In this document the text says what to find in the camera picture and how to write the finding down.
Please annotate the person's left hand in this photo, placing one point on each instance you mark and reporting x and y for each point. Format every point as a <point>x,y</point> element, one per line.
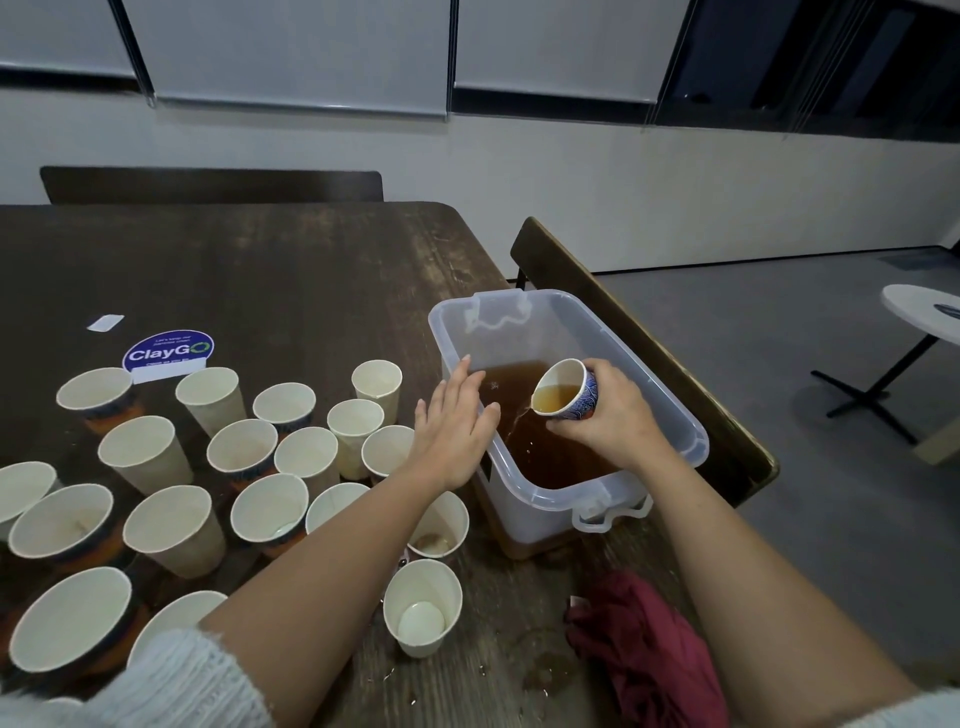
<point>450,435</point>

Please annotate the person's right hand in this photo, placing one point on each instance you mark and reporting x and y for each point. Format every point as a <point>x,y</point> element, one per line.
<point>618,420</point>

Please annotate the orange blue patterned paper cup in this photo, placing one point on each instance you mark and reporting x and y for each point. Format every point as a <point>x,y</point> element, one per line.
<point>567,393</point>

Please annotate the white paper cup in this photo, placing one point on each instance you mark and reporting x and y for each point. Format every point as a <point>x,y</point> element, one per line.
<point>356,420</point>
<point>377,383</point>

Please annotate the clear plastic storage bin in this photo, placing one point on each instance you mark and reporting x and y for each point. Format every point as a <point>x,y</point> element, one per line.
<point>518,518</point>

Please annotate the group of paper cups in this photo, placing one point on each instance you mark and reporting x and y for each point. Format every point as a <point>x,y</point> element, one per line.
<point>173,525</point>

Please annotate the person's right forearm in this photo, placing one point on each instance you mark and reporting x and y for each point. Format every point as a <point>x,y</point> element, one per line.
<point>765,600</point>

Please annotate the person's left forearm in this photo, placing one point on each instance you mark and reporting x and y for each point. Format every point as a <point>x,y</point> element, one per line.
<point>323,593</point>

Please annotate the dark wooden chair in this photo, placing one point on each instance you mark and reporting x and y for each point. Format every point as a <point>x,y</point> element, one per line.
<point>210,185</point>
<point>728,450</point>

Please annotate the dark wooden table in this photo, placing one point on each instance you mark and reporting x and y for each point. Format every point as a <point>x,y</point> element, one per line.
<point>300,270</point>

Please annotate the dark red cloth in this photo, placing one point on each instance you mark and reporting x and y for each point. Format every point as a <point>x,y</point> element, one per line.
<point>653,653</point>

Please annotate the round blue sticker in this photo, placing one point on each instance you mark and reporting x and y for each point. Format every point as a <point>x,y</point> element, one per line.
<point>168,351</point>

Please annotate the round white side table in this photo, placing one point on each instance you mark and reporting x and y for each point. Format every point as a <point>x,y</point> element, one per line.
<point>923,308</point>

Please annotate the small white paper label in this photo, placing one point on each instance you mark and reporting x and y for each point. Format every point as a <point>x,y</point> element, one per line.
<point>105,323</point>

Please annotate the dark window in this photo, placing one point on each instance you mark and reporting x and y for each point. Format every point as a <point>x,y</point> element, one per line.
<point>810,68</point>

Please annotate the white wall panel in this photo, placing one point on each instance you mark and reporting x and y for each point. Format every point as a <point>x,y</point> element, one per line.
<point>285,53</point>
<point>60,33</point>
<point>570,45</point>

